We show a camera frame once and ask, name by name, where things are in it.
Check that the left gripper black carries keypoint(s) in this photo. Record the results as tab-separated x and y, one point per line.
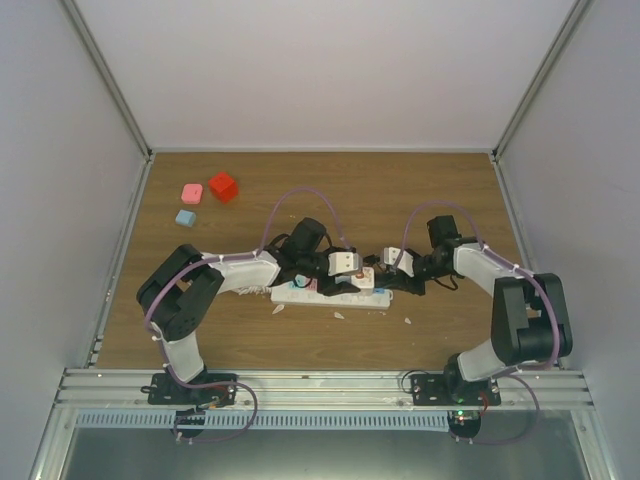
339	288

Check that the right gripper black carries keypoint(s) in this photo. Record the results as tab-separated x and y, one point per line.
405	283

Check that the white cartoon cube adapter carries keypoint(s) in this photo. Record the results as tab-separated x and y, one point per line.
364	281

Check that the white power strip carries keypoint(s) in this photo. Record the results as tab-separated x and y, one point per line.
290	294

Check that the red cube socket adapter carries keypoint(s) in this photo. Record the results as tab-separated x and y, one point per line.
223	187

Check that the light blue plug adapter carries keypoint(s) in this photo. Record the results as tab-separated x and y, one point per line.
185	218

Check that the pink plug adapter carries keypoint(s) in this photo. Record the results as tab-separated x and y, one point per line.
192	193

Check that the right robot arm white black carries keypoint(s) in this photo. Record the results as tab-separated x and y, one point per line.
530	326

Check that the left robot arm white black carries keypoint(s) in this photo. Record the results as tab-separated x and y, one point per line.
176	297

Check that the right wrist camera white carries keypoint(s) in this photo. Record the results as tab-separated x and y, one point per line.
399	259

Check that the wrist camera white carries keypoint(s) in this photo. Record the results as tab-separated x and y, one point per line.
344	263
399	259

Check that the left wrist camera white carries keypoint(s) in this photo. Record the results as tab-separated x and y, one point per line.
344	263

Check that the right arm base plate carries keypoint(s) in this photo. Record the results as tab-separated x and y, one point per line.
437	389

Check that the aluminium rail front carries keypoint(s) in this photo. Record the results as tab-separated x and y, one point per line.
562	390

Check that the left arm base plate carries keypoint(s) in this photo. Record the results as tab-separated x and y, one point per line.
164	390

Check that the slotted cable duct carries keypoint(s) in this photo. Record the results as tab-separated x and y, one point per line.
268	420

